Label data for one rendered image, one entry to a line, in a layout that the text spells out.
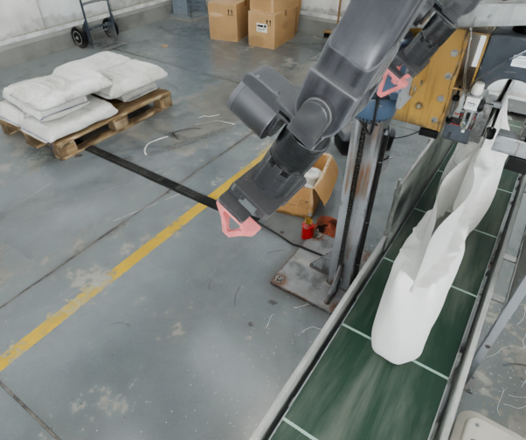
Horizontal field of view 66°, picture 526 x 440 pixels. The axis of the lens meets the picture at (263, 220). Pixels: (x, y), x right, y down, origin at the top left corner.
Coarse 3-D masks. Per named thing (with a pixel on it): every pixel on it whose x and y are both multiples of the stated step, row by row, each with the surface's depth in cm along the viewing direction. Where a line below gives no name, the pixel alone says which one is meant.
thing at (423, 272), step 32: (448, 192) 124; (448, 224) 104; (416, 256) 117; (448, 256) 118; (384, 288) 128; (416, 288) 114; (448, 288) 121; (384, 320) 127; (416, 320) 119; (384, 352) 134; (416, 352) 131
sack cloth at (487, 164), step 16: (496, 128) 154; (464, 144) 165; (480, 144) 149; (480, 160) 152; (496, 160) 157; (480, 176) 158; (496, 176) 162; (480, 192) 163; (464, 208) 171; (480, 208) 171
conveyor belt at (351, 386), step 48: (432, 192) 215; (480, 240) 187; (336, 336) 148; (432, 336) 148; (336, 384) 134; (384, 384) 134; (432, 384) 134; (288, 432) 122; (336, 432) 122; (384, 432) 122
